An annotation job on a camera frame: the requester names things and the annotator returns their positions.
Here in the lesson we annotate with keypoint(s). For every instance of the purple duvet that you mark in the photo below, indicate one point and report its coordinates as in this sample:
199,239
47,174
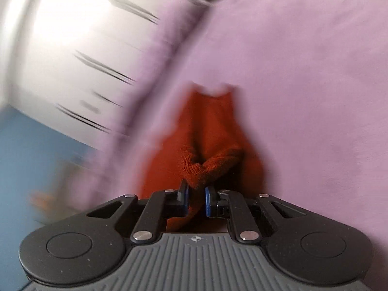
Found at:
117,164

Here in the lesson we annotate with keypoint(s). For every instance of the purple bed sheet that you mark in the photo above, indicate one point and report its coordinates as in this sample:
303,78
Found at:
311,78

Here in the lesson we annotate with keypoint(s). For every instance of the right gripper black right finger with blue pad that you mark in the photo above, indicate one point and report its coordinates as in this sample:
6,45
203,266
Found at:
249,221

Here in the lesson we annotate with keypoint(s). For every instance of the red knit sweater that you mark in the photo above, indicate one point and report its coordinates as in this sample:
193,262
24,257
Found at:
208,147

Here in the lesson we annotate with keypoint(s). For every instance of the white wardrobe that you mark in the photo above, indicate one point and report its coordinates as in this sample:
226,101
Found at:
66,62

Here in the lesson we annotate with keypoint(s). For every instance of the orange plush toy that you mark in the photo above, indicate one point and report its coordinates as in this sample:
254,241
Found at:
44,202

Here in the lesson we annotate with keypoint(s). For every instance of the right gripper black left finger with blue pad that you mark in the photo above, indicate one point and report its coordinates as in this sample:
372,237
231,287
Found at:
142,221

